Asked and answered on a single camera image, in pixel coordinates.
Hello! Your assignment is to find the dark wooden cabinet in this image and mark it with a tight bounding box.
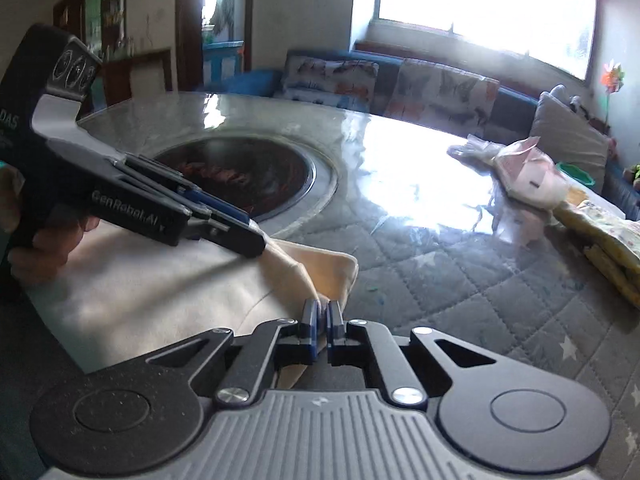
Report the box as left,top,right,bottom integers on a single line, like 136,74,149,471
52,0,175,111

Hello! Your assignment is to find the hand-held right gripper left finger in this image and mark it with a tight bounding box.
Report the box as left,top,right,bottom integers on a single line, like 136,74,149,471
145,300,326,408

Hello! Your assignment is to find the window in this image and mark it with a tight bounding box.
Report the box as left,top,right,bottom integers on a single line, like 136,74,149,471
372,0,601,81

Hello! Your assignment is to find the blue and white cabinet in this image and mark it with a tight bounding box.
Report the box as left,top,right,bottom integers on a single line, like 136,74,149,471
202,40,247,86

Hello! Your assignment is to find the butterfly print pillow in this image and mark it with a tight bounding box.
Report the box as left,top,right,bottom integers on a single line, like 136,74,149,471
282,56,379,113
390,59,501,133

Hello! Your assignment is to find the pink and white plastic bag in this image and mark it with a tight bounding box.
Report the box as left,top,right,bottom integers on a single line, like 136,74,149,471
492,137,571,211

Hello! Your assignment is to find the cream long-sleeved top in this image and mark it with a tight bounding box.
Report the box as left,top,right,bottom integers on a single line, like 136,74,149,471
30,217,360,391

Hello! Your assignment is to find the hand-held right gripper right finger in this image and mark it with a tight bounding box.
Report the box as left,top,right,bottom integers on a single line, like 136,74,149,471
326,300,503,406

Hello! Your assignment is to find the colourful pinwheel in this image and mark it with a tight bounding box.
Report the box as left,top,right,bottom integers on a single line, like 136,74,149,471
600,62,626,133

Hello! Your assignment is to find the folded yellow patterned blanket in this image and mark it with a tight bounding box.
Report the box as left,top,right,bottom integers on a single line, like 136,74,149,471
552,187,640,308

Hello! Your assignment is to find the grey quilted star table cover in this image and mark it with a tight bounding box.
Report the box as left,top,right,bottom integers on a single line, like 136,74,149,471
75,91,640,480

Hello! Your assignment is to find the person's left hand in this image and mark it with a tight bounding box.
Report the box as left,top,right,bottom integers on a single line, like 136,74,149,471
0,164,102,287

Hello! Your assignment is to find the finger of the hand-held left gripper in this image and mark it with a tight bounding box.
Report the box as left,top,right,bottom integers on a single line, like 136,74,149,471
122,153,262,232
182,211,267,260

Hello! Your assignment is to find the crumpled white plastic bag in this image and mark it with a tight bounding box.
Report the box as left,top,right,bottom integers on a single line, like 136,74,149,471
446,135,506,168

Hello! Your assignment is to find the grey pillow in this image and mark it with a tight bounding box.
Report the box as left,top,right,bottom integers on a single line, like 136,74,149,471
529,92,613,193

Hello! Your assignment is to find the round black induction cooktop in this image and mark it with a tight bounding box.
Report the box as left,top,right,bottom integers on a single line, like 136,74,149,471
150,132,338,221

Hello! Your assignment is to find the white and black plush toy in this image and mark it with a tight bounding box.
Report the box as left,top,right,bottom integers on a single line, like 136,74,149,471
547,84,596,121

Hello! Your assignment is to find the green plastic bowl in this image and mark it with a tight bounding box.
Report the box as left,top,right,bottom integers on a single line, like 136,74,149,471
557,161,597,187

